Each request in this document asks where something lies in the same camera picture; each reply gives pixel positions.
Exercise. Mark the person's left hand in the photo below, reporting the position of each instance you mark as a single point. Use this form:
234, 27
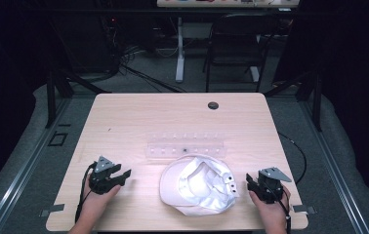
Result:
98, 200

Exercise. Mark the black chair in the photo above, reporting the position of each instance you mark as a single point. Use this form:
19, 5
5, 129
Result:
237, 48

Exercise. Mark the black square floor frame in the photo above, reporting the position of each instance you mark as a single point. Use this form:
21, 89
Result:
58, 139

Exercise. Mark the black table grommet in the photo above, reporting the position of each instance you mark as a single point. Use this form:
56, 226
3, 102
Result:
213, 105

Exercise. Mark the grey metal table bracket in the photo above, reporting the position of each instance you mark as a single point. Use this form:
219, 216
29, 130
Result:
52, 209
304, 209

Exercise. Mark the person's right hand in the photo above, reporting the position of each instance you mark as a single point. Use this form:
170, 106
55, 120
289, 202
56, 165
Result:
272, 213

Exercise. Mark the clear acrylic rack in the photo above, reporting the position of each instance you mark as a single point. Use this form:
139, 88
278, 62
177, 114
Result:
185, 147

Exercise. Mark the white desk leg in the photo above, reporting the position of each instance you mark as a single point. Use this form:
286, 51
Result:
254, 73
180, 52

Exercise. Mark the black metal stand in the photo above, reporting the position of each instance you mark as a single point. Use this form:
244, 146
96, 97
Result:
312, 97
53, 97

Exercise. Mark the white cap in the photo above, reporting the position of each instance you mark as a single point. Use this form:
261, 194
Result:
198, 186

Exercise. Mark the light far desk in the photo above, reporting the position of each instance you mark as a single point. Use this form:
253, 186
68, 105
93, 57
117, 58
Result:
228, 3

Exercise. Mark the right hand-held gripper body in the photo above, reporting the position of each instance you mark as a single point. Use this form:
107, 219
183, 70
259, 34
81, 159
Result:
270, 184

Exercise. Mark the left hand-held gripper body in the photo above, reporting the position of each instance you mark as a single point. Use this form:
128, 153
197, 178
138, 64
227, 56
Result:
102, 178

